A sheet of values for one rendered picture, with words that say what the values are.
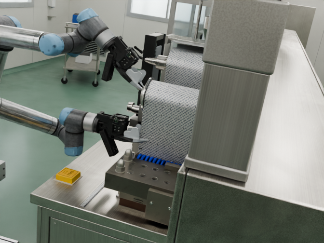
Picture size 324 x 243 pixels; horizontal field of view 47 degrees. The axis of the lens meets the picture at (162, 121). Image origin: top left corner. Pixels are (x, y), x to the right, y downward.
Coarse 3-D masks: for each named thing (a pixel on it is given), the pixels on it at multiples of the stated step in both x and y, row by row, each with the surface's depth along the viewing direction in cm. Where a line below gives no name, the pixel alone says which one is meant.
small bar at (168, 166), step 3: (168, 162) 136; (165, 165) 135; (168, 165) 135; (171, 165) 135; (174, 165) 135; (177, 165) 135; (180, 165) 136; (165, 168) 135; (168, 168) 135; (171, 168) 135; (174, 168) 134; (177, 168) 134; (177, 171) 134
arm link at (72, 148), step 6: (60, 132) 154; (66, 132) 147; (60, 138) 154; (66, 138) 148; (72, 138) 147; (78, 138) 148; (66, 144) 149; (72, 144) 148; (78, 144) 149; (66, 150) 150; (72, 150) 149; (78, 150) 150; (72, 156) 151
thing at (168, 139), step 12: (144, 120) 139; (156, 120) 137; (168, 120) 136; (180, 120) 135; (144, 132) 140; (156, 132) 139; (168, 132) 137; (180, 132) 136; (144, 144) 142; (156, 144) 140; (168, 144) 139; (180, 144) 137; (156, 156) 142; (168, 156) 140; (180, 156) 139
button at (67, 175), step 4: (64, 168) 147; (68, 168) 148; (60, 172) 144; (64, 172) 144; (68, 172) 145; (72, 172) 145; (76, 172) 145; (80, 172) 146; (56, 176) 142; (60, 176) 142; (64, 176) 141; (68, 176) 142; (72, 176) 142; (76, 176) 144; (60, 180) 142; (64, 180) 142; (68, 180) 141; (72, 180) 141
